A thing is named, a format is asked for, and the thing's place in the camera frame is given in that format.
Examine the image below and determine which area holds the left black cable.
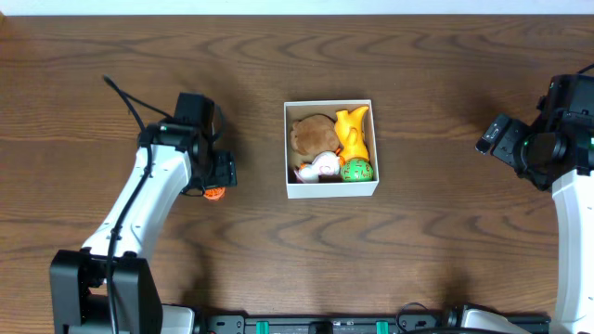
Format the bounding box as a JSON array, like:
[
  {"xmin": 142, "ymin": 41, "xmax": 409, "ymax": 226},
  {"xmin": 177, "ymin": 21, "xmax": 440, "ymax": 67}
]
[{"xmin": 101, "ymin": 74, "xmax": 175, "ymax": 334}]

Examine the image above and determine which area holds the brown plush toy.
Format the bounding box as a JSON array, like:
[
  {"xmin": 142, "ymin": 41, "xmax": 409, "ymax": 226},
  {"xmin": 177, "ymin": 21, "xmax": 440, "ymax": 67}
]
[{"xmin": 289, "ymin": 114, "xmax": 340, "ymax": 156}]

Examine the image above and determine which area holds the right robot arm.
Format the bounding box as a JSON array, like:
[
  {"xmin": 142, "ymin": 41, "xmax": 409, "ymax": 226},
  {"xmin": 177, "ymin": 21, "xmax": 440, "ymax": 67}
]
[{"xmin": 476, "ymin": 114, "xmax": 593, "ymax": 333}]

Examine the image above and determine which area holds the green ball with orange letters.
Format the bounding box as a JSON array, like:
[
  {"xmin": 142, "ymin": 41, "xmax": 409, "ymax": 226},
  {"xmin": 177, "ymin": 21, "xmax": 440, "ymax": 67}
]
[{"xmin": 341, "ymin": 158, "xmax": 374, "ymax": 183}]

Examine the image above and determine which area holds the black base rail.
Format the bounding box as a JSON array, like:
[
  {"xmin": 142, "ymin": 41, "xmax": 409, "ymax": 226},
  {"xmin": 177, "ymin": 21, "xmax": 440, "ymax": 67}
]
[{"xmin": 160, "ymin": 303, "xmax": 552, "ymax": 334}]

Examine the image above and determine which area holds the white cardboard box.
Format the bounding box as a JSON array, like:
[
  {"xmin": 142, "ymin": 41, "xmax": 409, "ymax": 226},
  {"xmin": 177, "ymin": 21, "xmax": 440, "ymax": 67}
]
[{"xmin": 284, "ymin": 99, "xmax": 380, "ymax": 199}]

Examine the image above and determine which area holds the yellow rubber squirrel toy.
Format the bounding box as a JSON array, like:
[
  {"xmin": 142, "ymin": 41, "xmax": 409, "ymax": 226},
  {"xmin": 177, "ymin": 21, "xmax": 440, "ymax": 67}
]
[{"xmin": 334, "ymin": 106, "xmax": 369, "ymax": 166}]

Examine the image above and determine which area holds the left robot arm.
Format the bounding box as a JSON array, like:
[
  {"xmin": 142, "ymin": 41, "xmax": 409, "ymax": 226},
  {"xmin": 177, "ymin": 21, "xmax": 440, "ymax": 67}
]
[{"xmin": 49, "ymin": 122, "xmax": 237, "ymax": 333}]

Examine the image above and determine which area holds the white pink duck toy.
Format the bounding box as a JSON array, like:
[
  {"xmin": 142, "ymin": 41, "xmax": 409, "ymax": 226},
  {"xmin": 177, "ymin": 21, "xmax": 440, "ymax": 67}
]
[{"xmin": 294, "ymin": 151, "xmax": 341, "ymax": 184}]

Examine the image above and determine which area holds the small orange lattice ball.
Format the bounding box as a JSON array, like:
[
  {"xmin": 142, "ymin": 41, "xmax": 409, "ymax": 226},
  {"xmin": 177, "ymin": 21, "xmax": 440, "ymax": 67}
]
[{"xmin": 203, "ymin": 187, "xmax": 226, "ymax": 201}]

